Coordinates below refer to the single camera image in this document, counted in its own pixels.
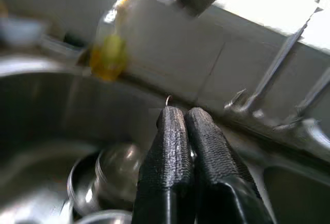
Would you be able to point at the chrome faucet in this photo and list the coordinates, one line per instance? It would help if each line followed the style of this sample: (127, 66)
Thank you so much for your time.
(273, 69)

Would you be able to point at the small white tray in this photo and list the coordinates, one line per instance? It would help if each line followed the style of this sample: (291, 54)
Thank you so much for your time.
(59, 44)

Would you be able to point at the stainless steel sink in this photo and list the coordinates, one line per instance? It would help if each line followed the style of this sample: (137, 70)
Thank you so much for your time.
(38, 110)

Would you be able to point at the clear bottle yellow dish soap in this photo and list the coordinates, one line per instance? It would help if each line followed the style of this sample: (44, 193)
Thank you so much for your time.
(109, 53)

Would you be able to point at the white bowl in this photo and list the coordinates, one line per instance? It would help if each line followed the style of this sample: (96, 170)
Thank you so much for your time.
(20, 31)

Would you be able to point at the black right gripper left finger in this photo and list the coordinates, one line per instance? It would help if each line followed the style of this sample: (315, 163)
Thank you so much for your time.
(165, 167)

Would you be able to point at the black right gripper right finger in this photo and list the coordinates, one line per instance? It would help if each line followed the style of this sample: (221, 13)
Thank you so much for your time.
(219, 172)

